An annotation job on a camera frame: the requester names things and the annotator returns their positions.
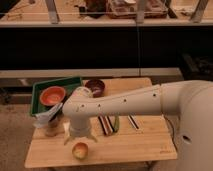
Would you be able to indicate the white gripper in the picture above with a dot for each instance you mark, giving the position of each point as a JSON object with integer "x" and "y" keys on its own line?
{"x": 80, "y": 127}

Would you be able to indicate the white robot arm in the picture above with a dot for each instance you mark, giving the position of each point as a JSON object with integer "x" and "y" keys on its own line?
{"x": 192, "y": 100}

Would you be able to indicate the red yellow apple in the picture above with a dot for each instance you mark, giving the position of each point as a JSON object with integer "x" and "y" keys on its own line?
{"x": 80, "y": 150}

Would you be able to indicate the red orange bowl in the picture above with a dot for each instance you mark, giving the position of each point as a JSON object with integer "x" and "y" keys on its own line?
{"x": 52, "y": 95}

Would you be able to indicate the dark maroon bowl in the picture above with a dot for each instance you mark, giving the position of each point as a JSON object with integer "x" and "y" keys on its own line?
{"x": 97, "y": 87}

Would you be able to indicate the white cylindrical cup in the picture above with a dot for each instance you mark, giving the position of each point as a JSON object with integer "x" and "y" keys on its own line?
{"x": 66, "y": 126}

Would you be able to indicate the green pepper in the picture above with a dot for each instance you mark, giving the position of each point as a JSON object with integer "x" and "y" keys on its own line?
{"x": 116, "y": 124}

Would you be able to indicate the green plastic tray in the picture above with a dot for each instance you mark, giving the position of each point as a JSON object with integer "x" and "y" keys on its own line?
{"x": 68, "y": 83}

